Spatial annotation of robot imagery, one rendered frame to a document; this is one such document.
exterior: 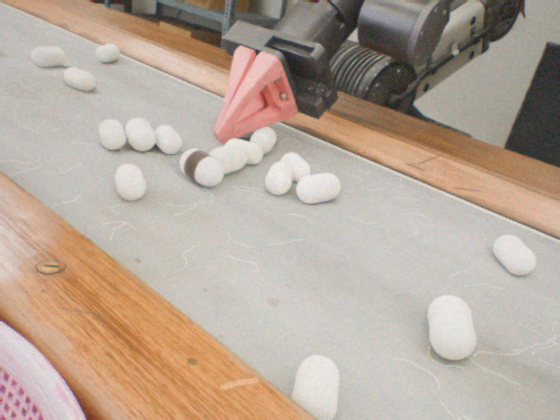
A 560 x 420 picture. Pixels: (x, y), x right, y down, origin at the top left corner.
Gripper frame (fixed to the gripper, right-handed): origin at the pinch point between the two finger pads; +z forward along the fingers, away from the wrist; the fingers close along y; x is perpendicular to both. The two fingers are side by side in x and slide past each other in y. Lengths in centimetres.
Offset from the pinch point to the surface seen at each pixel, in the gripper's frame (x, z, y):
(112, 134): -5.2, 6.8, -3.4
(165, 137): -3.1, 4.2, -1.3
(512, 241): 2.5, -2.6, 24.0
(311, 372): -10.2, 13.0, 22.5
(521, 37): 130, -158, -38
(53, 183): -8.0, 12.6, -0.5
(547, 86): 140, -146, -21
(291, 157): 0.8, -0.8, 6.7
